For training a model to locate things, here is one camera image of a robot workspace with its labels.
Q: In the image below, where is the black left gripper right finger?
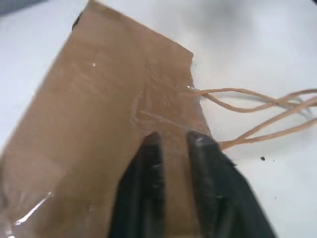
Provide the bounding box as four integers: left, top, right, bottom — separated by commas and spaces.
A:
186, 131, 276, 238

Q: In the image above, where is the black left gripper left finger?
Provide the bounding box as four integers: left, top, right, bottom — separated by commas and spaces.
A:
109, 131, 166, 238

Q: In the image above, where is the brown paper bag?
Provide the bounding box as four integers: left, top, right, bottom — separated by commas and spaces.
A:
0, 0, 317, 238

